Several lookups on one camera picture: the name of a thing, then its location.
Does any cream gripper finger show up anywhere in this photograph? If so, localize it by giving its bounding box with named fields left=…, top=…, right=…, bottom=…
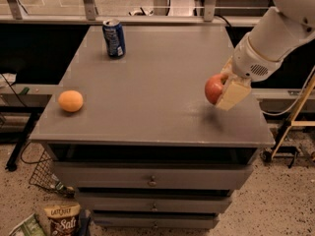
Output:
left=216, top=78, right=251, bottom=110
left=220, top=58, right=233, bottom=84

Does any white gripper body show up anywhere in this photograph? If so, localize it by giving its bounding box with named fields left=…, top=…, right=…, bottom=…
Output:
left=231, top=33, right=282, bottom=82

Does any red apple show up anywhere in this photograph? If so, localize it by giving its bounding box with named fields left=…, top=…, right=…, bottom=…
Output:
left=205, top=74, right=228, bottom=104

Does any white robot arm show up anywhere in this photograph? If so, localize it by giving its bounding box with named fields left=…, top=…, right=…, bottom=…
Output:
left=216, top=0, right=315, bottom=110

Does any blue pepsi can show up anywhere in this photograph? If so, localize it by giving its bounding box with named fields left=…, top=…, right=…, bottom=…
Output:
left=102, top=19, right=126, bottom=58

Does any wooden stand with wheels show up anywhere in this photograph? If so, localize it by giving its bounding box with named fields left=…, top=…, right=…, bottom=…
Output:
left=261, top=74, right=315, bottom=168

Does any grey drawer cabinet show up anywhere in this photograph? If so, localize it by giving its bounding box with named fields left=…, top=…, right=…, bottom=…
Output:
left=31, top=26, right=273, bottom=228

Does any top drawer knob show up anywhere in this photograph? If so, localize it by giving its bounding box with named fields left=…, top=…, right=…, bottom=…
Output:
left=148, top=176, right=157, bottom=187

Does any orange fruit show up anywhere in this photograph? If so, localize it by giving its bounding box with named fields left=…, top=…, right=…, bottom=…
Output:
left=58, top=90, right=84, bottom=112

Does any brown salt chips bag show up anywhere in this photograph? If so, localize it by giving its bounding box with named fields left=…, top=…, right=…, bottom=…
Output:
left=44, top=204, right=81, bottom=236

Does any green snack bag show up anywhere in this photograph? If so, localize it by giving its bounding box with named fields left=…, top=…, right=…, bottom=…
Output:
left=9, top=213, right=46, bottom=236

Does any black wire basket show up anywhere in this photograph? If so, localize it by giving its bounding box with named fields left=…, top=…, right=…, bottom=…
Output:
left=29, top=151, right=75, bottom=198

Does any black cable on floor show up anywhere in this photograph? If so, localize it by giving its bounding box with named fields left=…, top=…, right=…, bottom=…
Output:
left=0, top=72, right=53, bottom=165

